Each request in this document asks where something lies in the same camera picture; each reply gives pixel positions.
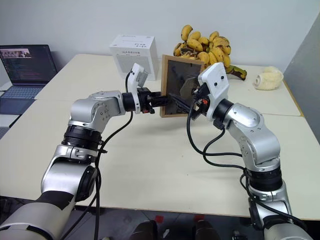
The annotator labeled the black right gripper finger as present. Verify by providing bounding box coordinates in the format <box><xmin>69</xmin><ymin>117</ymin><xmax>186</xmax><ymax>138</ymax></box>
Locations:
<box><xmin>168</xmin><ymin>92</ymin><xmax>194</xmax><ymax>111</ymax></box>
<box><xmin>175</xmin><ymin>100</ymin><xmax>195</xmax><ymax>117</ymax></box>

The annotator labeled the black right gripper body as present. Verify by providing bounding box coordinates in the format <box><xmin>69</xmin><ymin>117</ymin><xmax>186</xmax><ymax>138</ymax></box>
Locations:
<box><xmin>190</xmin><ymin>83</ymin><xmax>210</xmax><ymax>120</ymax></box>

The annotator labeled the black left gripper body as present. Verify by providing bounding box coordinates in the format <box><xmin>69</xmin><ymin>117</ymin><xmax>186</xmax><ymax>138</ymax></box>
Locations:
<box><xmin>137</xmin><ymin>87</ymin><xmax>155</xmax><ymax>115</ymax></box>

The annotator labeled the wooden picture frame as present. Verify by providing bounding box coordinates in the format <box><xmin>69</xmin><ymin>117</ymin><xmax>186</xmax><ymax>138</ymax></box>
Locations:
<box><xmin>159</xmin><ymin>54</ymin><xmax>206</xmax><ymax>119</ymax></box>

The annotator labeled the white cardboard box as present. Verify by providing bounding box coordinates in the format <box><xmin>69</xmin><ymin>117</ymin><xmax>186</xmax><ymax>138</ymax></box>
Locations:
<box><xmin>109</xmin><ymin>34</ymin><xmax>161</xmax><ymax>82</ymax></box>

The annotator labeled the yellow banana bunch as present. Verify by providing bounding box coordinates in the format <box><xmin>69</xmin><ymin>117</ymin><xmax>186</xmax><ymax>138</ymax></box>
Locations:
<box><xmin>173</xmin><ymin>24</ymin><xmax>248</xmax><ymax>81</ymax></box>

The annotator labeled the white loofah sponge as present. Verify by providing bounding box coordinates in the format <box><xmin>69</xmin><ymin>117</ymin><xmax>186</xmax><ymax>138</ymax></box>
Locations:
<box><xmin>252</xmin><ymin>65</ymin><xmax>285</xmax><ymax>91</ymax></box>

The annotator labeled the grey partition panel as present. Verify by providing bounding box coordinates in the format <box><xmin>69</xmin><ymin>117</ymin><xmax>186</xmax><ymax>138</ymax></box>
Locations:
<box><xmin>283</xmin><ymin>14</ymin><xmax>320</xmax><ymax>149</ymax></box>

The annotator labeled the open dark laptop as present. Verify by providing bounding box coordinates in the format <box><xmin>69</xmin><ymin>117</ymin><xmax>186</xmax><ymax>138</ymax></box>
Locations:
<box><xmin>0</xmin><ymin>44</ymin><xmax>59</xmax><ymax>101</ymax></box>

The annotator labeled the dark rounded shape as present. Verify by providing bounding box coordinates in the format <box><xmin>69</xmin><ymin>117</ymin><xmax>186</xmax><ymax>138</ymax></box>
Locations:
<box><xmin>129</xmin><ymin>219</ymin><xmax>159</xmax><ymax>240</ymax></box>
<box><xmin>194</xmin><ymin>219</ymin><xmax>216</xmax><ymax>240</ymax></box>

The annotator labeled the dark blue flat pad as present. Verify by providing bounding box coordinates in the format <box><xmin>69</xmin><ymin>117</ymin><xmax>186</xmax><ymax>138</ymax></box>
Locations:
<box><xmin>0</xmin><ymin>98</ymin><xmax>36</xmax><ymax>129</ymax></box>

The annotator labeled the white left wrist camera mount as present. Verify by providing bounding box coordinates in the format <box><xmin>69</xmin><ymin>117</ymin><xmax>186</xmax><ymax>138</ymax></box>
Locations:
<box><xmin>124</xmin><ymin>62</ymin><xmax>149</xmax><ymax>115</ymax></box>

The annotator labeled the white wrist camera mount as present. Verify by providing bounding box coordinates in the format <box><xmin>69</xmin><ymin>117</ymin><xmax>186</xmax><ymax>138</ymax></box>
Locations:
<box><xmin>197</xmin><ymin>62</ymin><xmax>231</xmax><ymax>119</ymax></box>
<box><xmin>124</xmin><ymin>62</ymin><xmax>149</xmax><ymax>115</ymax></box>

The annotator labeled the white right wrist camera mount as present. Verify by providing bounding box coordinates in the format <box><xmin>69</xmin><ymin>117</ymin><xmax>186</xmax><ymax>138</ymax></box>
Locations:
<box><xmin>197</xmin><ymin>62</ymin><xmax>231</xmax><ymax>119</ymax></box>

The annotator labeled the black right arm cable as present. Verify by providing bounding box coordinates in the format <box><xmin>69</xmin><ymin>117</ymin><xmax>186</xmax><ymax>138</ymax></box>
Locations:
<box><xmin>186</xmin><ymin>107</ymin><xmax>310</xmax><ymax>232</ymax></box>

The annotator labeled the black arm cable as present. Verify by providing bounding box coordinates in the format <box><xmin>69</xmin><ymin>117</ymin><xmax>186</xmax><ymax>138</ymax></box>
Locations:
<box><xmin>61</xmin><ymin>71</ymin><xmax>134</xmax><ymax>240</ymax></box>
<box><xmin>186</xmin><ymin>107</ymin><xmax>310</xmax><ymax>232</ymax></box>

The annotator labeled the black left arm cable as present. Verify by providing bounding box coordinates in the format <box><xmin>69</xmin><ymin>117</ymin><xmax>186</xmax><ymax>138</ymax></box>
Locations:
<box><xmin>61</xmin><ymin>71</ymin><xmax>134</xmax><ymax>240</ymax></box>

